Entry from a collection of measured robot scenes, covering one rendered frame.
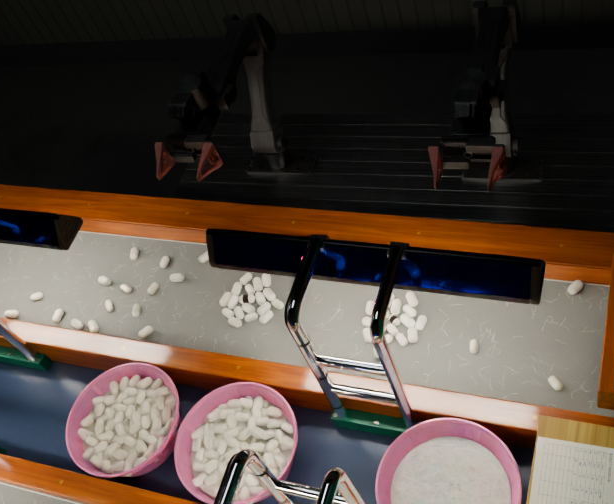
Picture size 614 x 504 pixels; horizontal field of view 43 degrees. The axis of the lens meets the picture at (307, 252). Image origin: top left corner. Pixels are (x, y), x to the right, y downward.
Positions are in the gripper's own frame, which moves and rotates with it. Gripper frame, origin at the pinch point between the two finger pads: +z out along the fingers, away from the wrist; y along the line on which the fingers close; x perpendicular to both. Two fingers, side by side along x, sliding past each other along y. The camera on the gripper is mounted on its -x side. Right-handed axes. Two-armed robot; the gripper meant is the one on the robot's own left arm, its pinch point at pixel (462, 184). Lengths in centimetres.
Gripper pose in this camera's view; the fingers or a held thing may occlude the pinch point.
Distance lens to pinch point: 147.6
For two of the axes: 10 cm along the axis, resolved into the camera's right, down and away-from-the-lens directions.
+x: 2.7, 5.7, 7.8
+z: -2.5, 8.2, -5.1
